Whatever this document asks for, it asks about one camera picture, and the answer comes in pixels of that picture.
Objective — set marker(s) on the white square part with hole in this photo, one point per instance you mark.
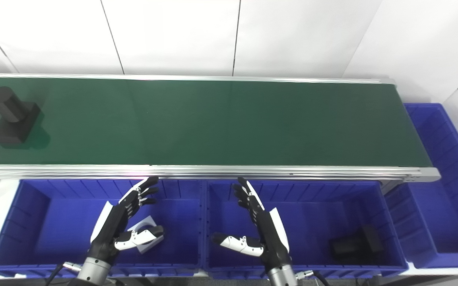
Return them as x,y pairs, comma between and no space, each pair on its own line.
146,245

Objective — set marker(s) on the black cylinder-on-block part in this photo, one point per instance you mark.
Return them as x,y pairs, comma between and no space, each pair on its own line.
12,119

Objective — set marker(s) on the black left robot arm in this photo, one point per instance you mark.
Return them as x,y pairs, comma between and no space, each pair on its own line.
94,272

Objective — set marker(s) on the black block part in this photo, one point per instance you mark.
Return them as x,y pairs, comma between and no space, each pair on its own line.
356,244

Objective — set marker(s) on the blue bin with white part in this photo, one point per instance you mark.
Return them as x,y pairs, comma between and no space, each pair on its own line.
54,230

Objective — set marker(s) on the aluminium conveyor leg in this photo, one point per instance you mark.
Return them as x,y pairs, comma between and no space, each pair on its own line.
390,186

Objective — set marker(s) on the white and black right hand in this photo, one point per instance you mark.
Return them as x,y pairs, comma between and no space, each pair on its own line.
270,238

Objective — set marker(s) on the blue bin with black parts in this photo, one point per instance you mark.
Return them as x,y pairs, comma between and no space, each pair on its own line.
312,222

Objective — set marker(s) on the green conveyor belt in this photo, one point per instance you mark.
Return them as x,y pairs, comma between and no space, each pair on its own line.
213,123
253,172

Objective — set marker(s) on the empty blue bin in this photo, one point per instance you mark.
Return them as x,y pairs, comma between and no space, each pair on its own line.
439,214

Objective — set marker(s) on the white and black left hand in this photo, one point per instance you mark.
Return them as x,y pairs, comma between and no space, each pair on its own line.
109,226

